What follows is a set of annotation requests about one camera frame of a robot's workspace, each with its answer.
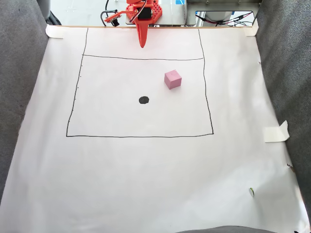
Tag orange bracket with small camera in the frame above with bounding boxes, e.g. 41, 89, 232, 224
104, 11, 127, 27

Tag red and black wires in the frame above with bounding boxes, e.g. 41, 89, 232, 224
195, 13, 254, 27

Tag white paper sheet with lines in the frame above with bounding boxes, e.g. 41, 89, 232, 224
0, 25, 311, 233

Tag pink cube block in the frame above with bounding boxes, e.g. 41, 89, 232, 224
164, 69, 182, 90

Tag white tape piece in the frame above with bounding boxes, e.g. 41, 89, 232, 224
45, 24, 65, 39
263, 120, 291, 143
244, 18, 259, 37

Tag thin arm motor wire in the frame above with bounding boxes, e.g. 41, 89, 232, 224
129, 0, 149, 24

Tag grey cloth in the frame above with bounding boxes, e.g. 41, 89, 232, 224
0, 0, 50, 206

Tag black camera cable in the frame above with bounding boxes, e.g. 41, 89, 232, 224
100, 0, 118, 27

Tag metal frame with window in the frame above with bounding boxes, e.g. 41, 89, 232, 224
186, 0, 263, 28

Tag dark grey cylinder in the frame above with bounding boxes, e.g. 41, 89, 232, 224
37, 0, 62, 26

